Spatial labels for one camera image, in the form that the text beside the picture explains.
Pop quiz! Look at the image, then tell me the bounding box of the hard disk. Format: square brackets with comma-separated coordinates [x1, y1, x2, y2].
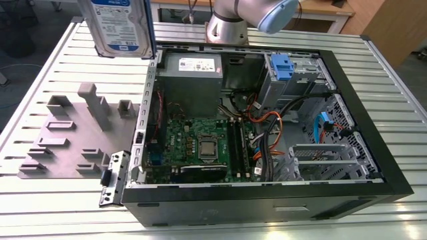
[77, 0, 158, 61]

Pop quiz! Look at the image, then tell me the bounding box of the metal disk bay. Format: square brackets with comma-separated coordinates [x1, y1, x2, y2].
[289, 143, 385, 183]

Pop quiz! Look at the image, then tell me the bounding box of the silver CPU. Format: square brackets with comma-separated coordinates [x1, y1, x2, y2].
[199, 140, 221, 157]

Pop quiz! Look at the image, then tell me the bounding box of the green motherboard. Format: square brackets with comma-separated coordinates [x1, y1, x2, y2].
[142, 116, 265, 185]

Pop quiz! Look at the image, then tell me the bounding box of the grey power supply unit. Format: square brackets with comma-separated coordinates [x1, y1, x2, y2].
[155, 51, 225, 121]

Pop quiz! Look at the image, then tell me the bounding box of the black RAM slot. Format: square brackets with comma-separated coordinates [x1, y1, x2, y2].
[227, 117, 243, 176]
[237, 117, 253, 177]

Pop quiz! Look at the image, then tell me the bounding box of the CPU socket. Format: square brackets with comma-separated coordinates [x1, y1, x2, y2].
[197, 134, 223, 163]

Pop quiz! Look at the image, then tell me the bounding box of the black graphics card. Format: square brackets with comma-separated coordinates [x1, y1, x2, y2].
[170, 163, 231, 185]

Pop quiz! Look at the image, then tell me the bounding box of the metal optical drive cage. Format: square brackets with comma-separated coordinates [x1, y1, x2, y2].
[258, 51, 338, 109]

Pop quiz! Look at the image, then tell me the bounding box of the blue drive latch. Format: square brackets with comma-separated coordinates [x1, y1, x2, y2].
[271, 53, 297, 82]

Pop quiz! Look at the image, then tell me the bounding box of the black open PC case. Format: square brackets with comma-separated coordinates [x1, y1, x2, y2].
[122, 39, 416, 227]

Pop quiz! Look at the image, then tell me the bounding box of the grey parts rack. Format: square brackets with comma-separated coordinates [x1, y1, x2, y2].
[18, 83, 142, 180]

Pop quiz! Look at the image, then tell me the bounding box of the wooden cabinet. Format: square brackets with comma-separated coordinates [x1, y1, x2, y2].
[362, 0, 427, 69]

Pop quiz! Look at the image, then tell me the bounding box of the yellow black wire bundle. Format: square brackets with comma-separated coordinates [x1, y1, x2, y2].
[217, 103, 250, 120]

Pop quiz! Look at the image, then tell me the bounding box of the thin multicolour fan wire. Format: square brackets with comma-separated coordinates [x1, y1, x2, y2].
[166, 101, 187, 119]

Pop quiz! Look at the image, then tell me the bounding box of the thin red wire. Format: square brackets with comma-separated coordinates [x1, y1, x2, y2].
[154, 89, 167, 146]

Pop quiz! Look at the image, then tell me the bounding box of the orange wire bundle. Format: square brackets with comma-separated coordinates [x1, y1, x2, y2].
[249, 111, 287, 161]

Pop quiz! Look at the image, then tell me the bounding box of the blue SATA wire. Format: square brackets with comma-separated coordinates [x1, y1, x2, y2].
[313, 111, 336, 145]

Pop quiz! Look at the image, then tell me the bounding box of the red orange power wire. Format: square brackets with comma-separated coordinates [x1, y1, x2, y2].
[332, 122, 353, 138]

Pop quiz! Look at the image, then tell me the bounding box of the hanging black cable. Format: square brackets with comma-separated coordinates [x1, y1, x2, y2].
[186, 0, 215, 25]

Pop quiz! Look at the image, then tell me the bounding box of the wooden desk white frame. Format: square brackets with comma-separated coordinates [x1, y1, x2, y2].
[150, 0, 357, 35]

